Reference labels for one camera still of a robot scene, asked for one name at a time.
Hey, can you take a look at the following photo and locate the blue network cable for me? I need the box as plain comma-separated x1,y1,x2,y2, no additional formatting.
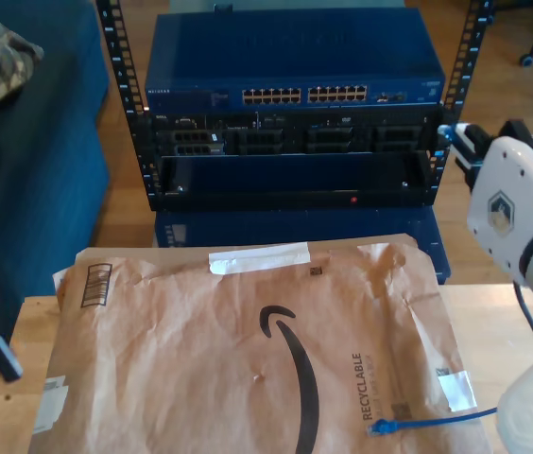
365,123,499,437

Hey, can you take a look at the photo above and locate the blue Netgear network switch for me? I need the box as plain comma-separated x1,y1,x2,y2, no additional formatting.
145,8,447,114

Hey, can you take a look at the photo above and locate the short white tape strip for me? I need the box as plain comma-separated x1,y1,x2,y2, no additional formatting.
436,370,479,411

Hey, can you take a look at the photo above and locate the black camera cable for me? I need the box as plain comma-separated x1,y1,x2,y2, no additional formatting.
511,282,533,356

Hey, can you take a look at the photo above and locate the brown packing paper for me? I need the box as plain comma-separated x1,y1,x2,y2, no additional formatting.
25,234,494,454

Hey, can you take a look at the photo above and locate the white shipping label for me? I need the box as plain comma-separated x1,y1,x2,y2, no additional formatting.
33,375,70,434

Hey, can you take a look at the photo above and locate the dark blue network device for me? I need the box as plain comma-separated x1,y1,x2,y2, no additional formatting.
152,207,452,285

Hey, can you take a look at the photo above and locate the black office chair base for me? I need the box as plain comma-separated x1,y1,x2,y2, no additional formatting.
492,0,533,67

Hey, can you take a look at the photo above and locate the black Dell rack server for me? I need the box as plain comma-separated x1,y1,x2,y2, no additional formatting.
150,109,442,157

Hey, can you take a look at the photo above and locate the long white tape strip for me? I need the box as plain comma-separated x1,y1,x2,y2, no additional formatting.
208,241,312,275

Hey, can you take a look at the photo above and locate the black perforated rack post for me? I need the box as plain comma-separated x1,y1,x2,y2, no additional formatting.
95,0,160,212
429,0,494,207

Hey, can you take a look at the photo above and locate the blue sofa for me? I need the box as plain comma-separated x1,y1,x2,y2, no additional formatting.
0,0,111,354

